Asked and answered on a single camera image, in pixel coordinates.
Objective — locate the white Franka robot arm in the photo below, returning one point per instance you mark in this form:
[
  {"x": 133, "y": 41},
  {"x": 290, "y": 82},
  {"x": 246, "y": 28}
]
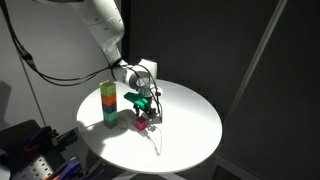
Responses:
[{"x": 103, "y": 30}]

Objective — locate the maroon toy block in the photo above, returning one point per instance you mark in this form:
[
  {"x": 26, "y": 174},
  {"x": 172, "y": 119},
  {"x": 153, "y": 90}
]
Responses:
[{"x": 141, "y": 123}]

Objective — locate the perforated metal plate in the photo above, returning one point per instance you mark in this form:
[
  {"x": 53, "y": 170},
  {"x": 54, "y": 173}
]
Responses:
[{"x": 35, "y": 169}]

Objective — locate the green camera mount bracket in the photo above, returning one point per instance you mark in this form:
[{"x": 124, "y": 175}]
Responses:
[{"x": 136, "y": 99}]

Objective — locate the orange toy block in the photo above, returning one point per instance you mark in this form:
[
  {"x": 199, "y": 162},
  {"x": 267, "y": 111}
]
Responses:
[{"x": 109, "y": 100}]

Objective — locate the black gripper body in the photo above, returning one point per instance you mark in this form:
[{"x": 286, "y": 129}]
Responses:
[{"x": 145, "y": 106}]

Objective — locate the grey toy block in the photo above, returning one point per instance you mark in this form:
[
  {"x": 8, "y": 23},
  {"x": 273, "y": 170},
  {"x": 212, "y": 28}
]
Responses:
[{"x": 111, "y": 123}]

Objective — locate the blue toy block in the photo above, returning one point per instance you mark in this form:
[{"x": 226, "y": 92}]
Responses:
[{"x": 109, "y": 108}]

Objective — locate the white table pedestal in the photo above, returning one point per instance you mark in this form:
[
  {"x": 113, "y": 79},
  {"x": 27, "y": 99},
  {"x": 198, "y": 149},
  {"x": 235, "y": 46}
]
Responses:
[{"x": 150, "y": 175}]

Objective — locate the purple clamp orange tip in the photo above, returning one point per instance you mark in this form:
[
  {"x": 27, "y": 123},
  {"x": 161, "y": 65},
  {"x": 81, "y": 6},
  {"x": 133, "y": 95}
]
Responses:
[{"x": 36, "y": 138}]

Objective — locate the large purple spring clamp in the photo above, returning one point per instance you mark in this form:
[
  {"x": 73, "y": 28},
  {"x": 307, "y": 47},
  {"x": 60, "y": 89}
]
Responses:
[{"x": 66, "y": 169}]

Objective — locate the lime green toy block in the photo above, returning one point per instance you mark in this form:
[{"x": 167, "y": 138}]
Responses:
[{"x": 108, "y": 89}]

